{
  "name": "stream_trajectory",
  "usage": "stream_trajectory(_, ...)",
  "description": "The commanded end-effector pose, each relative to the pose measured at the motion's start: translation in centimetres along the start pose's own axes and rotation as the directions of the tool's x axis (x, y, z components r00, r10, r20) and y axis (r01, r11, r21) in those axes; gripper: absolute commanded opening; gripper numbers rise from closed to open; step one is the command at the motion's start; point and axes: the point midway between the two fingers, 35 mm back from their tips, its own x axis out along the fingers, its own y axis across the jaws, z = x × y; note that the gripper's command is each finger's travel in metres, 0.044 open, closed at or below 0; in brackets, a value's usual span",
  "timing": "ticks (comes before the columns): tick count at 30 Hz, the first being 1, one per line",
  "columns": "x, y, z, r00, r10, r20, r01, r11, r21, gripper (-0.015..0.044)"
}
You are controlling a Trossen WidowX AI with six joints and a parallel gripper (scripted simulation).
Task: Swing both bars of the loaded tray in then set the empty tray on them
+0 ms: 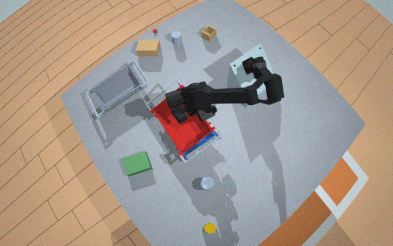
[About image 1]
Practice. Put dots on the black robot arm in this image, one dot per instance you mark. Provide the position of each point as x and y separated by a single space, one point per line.
200 96

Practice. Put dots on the green rectangular block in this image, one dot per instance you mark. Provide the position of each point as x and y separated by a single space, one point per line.
137 163

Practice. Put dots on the tan cardboard box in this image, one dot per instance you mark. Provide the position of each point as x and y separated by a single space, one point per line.
148 48

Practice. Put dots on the pale blue cylinder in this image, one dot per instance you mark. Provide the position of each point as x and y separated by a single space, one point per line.
176 38
207 183

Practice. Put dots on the blue plastic tray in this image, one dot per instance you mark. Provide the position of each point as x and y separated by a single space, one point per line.
201 142

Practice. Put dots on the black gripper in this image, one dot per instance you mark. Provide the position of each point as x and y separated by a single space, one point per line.
180 115

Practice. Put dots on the small tan open box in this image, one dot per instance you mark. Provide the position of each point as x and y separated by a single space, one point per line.
208 33

